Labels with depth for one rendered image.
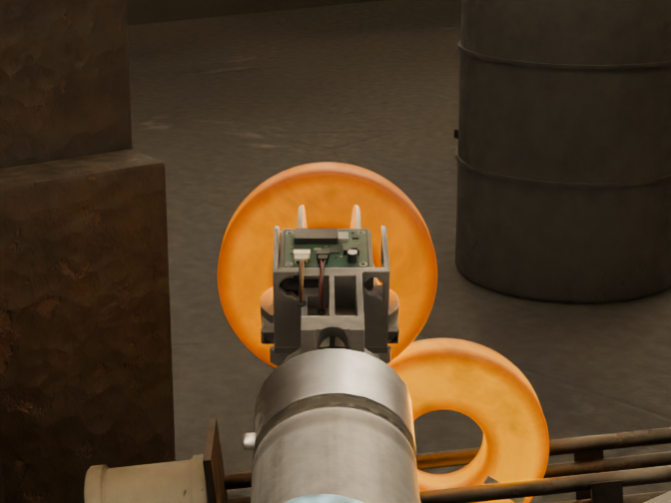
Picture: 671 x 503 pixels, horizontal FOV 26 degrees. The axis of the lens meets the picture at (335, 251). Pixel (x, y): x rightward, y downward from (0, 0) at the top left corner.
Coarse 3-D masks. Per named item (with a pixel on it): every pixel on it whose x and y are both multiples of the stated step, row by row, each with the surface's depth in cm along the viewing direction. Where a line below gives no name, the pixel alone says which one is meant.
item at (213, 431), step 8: (208, 424) 108; (216, 424) 108; (208, 432) 107; (216, 432) 108; (208, 440) 105; (216, 440) 107; (208, 448) 104; (216, 448) 106; (208, 456) 103; (216, 456) 106; (208, 464) 102; (216, 464) 105; (208, 472) 102; (216, 472) 105; (224, 472) 110; (208, 480) 103; (216, 480) 104; (208, 488) 103; (216, 488) 104; (224, 488) 109; (208, 496) 103; (216, 496) 103; (224, 496) 108
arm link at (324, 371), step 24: (288, 360) 82; (312, 360) 80; (336, 360) 80; (360, 360) 81; (264, 384) 82; (288, 384) 80; (312, 384) 79; (336, 384) 78; (360, 384) 79; (384, 384) 80; (264, 408) 80; (408, 408) 81
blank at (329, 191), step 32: (256, 192) 101; (288, 192) 99; (320, 192) 100; (352, 192) 100; (384, 192) 100; (256, 224) 100; (288, 224) 100; (320, 224) 100; (384, 224) 100; (416, 224) 100; (224, 256) 101; (256, 256) 101; (416, 256) 101; (224, 288) 101; (256, 288) 101; (416, 288) 101; (256, 320) 102; (416, 320) 102; (256, 352) 103
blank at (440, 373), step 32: (416, 352) 103; (448, 352) 103; (480, 352) 104; (416, 384) 103; (448, 384) 103; (480, 384) 103; (512, 384) 103; (416, 416) 104; (480, 416) 104; (512, 416) 104; (480, 448) 108; (512, 448) 105; (544, 448) 105; (448, 480) 107; (480, 480) 105; (512, 480) 105
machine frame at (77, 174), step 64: (0, 0) 116; (64, 0) 120; (0, 64) 118; (64, 64) 121; (128, 64) 125; (0, 128) 119; (64, 128) 123; (128, 128) 126; (0, 192) 114; (64, 192) 118; (128, 192) 121; (0, 256) 116; (64, 256) 119; (128, 256) 123; (0, 320) 117; (64, 320) 121; (128, 320) 124; (0, 384) 119; (64, 384) 122; (128, 384) 126; (0, 448) 120; (64, 448) 124; (128, 448) 128
